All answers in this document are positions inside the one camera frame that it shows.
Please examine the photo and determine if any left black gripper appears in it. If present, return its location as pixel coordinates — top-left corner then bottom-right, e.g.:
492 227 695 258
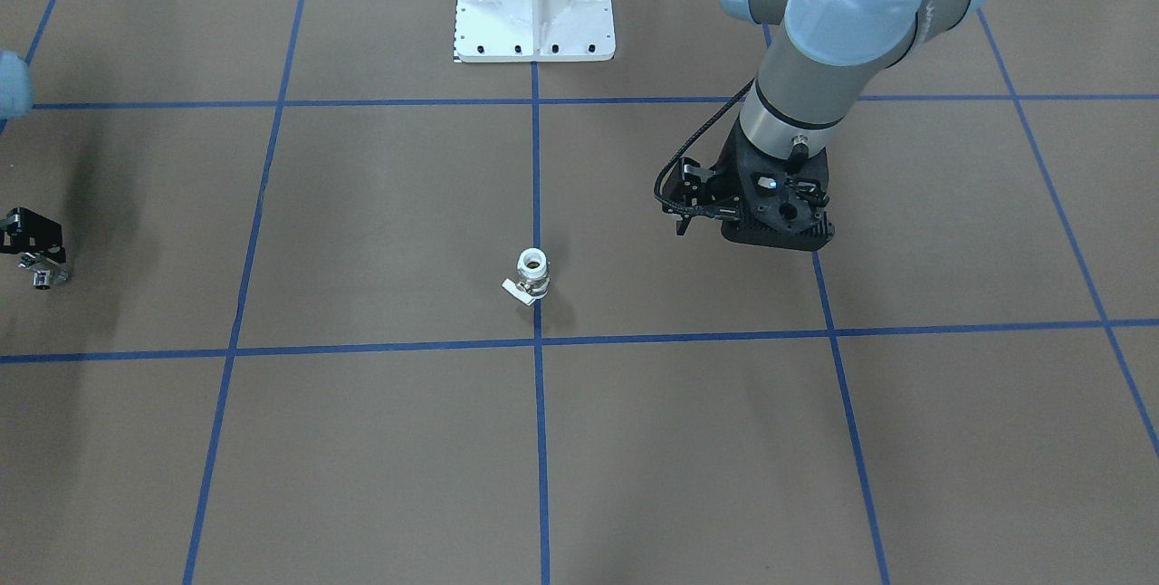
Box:
661 127 752 237

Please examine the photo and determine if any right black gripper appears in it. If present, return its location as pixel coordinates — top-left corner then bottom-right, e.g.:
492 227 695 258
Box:
1 209 67 264

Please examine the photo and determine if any white PPR pipe fitting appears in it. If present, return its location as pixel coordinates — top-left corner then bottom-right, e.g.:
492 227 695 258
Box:
502 247 551 307

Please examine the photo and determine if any chrome angle valve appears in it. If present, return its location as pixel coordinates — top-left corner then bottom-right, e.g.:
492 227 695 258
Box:
19 254 71 291

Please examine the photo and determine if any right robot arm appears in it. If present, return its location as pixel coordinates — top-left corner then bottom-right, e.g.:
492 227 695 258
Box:
1 50 67 264

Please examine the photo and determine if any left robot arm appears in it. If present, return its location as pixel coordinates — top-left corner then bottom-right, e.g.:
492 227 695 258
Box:
654 0 986 253

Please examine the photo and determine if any brown paper table mat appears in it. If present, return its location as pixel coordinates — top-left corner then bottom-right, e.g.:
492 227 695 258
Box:
3 0 1156 584

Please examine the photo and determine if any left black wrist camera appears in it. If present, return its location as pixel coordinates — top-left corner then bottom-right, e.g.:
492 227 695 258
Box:
721 149 834 253

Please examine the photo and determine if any white camera pole with base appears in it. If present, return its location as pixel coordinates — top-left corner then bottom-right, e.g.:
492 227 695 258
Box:
453 0 617 63

